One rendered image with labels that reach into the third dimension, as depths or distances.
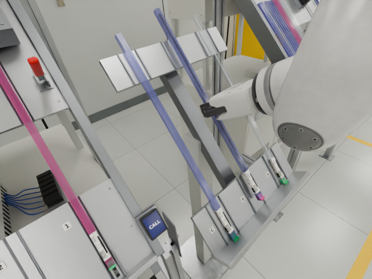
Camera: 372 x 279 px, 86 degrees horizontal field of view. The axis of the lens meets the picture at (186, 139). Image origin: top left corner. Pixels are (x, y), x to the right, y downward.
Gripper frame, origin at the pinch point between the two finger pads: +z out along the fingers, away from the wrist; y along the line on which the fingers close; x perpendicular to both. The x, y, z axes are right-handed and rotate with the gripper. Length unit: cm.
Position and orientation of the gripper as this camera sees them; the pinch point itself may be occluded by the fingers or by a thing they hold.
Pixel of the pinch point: (211, 107)
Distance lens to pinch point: 48.1
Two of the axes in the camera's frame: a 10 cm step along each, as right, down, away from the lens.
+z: -5.3, 0.3, 8.5
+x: 4.1, 8.9, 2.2
